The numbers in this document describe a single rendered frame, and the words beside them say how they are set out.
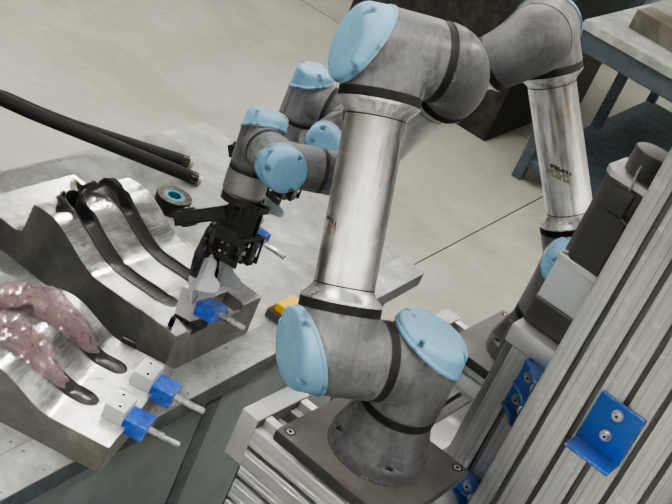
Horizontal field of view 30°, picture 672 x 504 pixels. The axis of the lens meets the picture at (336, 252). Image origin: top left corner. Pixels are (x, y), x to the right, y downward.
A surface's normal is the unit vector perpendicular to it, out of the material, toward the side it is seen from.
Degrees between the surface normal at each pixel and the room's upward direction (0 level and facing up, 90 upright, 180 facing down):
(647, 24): 90
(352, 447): 72
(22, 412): 90
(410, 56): 63
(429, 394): 90
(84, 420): 0
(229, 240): 82
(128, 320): 90
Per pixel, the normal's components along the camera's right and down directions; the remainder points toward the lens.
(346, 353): 0.40, 0.09
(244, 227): -0.47, 0.11
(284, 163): 0.33, 0.39
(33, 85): 0.36, -0.81
